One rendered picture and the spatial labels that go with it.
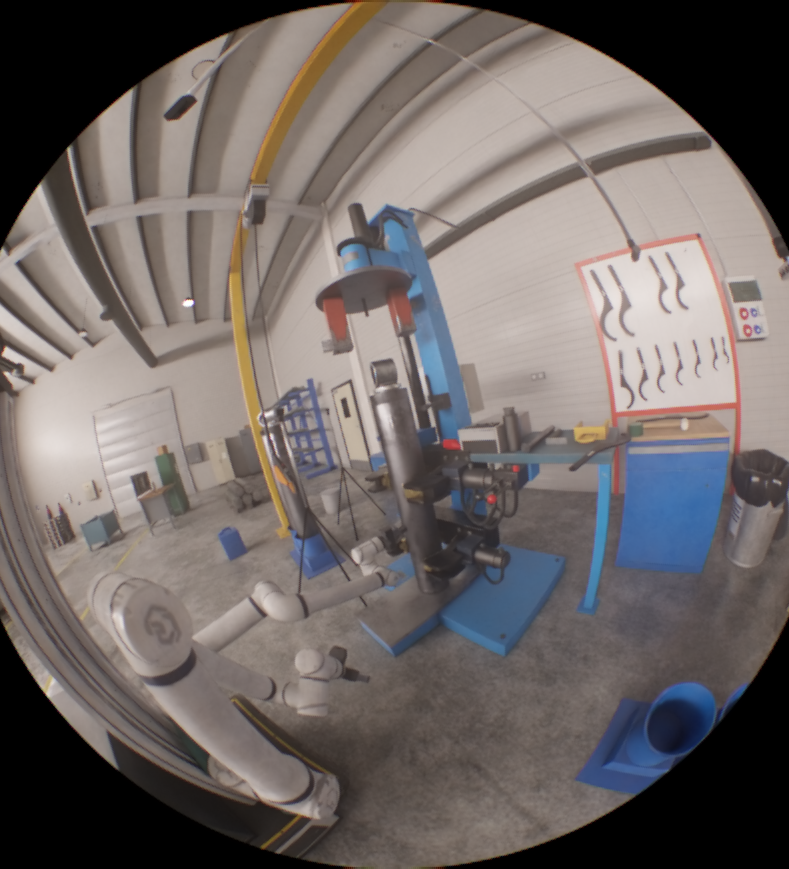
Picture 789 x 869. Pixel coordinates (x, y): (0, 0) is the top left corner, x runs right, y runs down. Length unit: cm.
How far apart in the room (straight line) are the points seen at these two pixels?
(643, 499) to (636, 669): 99
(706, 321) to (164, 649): 327
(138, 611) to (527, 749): 138
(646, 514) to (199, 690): 202
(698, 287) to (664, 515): 200
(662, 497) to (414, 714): 178
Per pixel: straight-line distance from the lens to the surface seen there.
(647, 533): 199
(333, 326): 145
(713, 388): 297
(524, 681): 156
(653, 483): 182
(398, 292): 159
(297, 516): 256
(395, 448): 138
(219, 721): 53
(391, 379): 142
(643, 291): 288
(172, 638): 42
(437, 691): 157
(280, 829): 126
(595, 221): 316
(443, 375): 165
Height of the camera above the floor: 140
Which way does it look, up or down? 7 degrees down
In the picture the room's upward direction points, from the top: 14 degrees counter-clockwise
